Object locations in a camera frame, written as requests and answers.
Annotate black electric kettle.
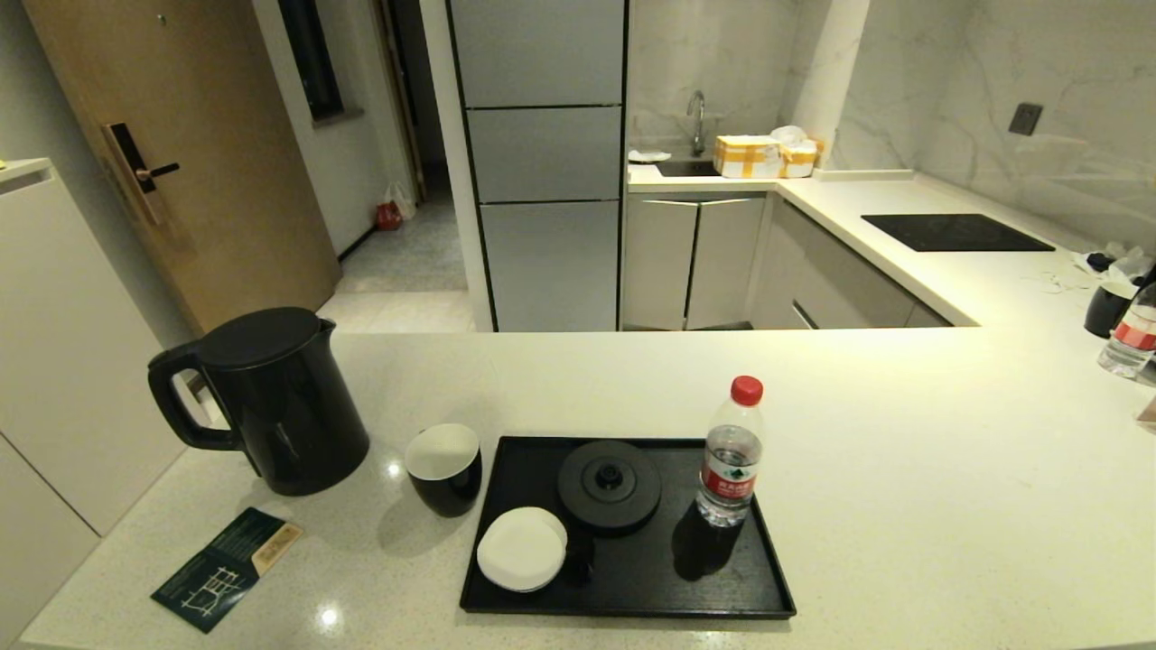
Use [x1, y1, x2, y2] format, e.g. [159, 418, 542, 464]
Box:
[147, 307, 370, 497]

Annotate black induction cooktop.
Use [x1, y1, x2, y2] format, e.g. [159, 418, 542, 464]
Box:
[861, 213, 1056, 253]

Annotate clear plastic water bottle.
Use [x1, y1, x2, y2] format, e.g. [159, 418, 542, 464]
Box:
[1097, 280, 1156, 378]
[695, 376, 765, 529]

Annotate dark green folded brochure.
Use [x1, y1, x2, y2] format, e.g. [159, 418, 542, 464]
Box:
[151, 507, 304, 634]

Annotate white round saucer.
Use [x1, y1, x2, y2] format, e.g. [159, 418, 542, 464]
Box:
[476, 506, 569, 594]

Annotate small yellow-taped cardboard box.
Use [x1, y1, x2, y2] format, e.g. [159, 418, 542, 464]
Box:
[780, 140, 825, 178]

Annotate black mug white rim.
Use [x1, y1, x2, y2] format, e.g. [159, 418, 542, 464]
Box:
[1084, 281, 1137, 339]

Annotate large yellow-taped cardboard box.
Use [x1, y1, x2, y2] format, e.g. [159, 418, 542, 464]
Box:
[713, 135, 783, 179]

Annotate black rectangular serving tray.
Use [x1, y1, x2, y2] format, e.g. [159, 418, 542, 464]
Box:
[459, 436, 797, 620]

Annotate brown wooden door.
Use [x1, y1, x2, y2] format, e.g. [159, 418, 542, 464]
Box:
[20, 0, 342, 338]

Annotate grey sink base cabinet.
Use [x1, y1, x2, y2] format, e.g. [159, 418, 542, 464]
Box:
[623, 192, 769, 331]

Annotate crumpled clear wrappers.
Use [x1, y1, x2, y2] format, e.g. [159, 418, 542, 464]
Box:
[1070, 242, 1156, 286]

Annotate black door lock handle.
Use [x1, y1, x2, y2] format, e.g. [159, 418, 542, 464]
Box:
[99, 122, 180, 227]

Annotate black kettle power base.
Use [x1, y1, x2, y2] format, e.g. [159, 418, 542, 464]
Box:
[556, 440, 662, 540]

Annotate grey counter drawer cabinet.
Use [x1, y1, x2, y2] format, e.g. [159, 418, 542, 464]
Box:
[750, 199, 954, 330]

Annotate black cup white inside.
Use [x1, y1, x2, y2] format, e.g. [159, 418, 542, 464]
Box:
[404, 422, 483, 519]

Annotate tall grey panel cabinet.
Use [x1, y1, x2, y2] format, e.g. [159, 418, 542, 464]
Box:
[445, 0, 629, 333]

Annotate dark window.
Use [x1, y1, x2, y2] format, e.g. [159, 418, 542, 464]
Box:
[277, 0, 346, 123]

